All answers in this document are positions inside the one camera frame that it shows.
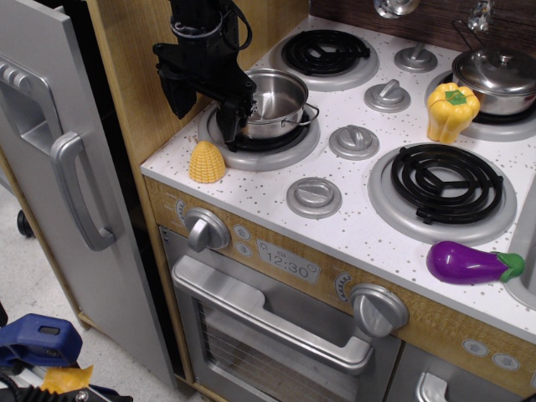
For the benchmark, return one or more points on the grey oven door handle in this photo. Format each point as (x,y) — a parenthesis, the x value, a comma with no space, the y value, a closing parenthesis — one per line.
(247,305)

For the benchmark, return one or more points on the hanging steel utensil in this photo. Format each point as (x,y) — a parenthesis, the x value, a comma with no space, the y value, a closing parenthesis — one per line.
(478,21)

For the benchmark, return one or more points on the back left stove burner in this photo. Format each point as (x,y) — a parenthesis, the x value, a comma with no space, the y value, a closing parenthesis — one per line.
(327,60)

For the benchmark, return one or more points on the stove burner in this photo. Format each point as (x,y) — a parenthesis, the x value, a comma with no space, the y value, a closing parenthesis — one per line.
(327,60)
(265,154)
(491,128)
(433,192)

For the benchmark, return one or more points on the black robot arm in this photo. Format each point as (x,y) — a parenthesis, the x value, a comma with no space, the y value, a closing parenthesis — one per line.
(206,16)

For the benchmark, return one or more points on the grey lower right door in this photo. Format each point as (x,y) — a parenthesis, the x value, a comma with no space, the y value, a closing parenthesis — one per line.
(420,376)

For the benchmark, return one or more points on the grey stovetop knob back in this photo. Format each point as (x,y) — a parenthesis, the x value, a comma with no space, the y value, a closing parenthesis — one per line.
(416,59)

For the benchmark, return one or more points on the yellow tape piece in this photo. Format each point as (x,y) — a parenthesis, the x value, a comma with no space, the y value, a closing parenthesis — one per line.
(63,380)

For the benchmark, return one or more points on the grey stovetop knob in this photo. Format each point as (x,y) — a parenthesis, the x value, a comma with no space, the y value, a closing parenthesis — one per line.
(314,198)
(389,97)
(353,143)
(416,59)

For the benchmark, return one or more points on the grey oven knob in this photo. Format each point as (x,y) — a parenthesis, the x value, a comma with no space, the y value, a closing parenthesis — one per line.
(206,230)
(377,311)

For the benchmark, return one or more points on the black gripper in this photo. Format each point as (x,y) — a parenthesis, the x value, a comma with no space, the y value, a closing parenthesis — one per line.
(207,64)

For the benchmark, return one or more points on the small steel pan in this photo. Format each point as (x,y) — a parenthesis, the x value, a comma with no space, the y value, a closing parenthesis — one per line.
(280,105)

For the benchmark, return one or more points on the grey fridge door handle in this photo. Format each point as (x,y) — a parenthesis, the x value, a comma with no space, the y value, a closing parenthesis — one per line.
(63,154)

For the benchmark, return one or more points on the yellow toy bell pepper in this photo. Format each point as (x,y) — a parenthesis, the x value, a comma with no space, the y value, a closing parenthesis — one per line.
(451,110)

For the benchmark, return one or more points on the grey oven door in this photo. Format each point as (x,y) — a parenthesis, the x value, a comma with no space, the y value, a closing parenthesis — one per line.
(241,364)

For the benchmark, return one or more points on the hanging steel ladle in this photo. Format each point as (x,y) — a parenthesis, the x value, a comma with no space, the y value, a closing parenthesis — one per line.
(392,9)

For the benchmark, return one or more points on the steel pot with lid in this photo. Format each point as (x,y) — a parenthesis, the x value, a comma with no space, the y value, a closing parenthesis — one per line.
(502,79)

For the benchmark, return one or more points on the grey toy fridge door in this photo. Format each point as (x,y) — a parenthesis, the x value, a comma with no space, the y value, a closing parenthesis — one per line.
(45,93)

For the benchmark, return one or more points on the black caster wheel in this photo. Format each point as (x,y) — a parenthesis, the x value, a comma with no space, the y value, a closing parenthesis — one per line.
(24,227)

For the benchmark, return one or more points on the front right stove burner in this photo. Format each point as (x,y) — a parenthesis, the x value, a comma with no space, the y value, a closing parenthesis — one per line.
(433,192)

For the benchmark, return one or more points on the blue clamp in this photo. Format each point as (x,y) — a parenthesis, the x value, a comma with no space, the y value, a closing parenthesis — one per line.
(40,341)

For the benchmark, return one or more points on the back right stove burner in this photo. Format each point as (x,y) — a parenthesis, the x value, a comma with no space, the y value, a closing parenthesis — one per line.
(491,128)

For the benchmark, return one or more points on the left grey oven knob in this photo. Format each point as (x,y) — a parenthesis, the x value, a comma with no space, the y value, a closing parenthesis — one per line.
(206,230)

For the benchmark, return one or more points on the yellow toy corn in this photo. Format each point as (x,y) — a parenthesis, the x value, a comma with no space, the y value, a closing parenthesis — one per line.
(206,163)

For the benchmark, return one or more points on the purple toy eggplant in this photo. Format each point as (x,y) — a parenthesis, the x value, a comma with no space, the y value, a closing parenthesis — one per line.
(458,264)

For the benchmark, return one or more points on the front left stove burner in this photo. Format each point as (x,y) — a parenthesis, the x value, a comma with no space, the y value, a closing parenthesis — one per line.
(265,154)

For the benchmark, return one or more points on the grey stovetop knob front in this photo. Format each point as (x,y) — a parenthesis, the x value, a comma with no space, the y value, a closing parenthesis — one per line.
(314,198)

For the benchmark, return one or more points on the right grey oven knob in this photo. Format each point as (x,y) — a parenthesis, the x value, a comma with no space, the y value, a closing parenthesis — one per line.
(377,311)

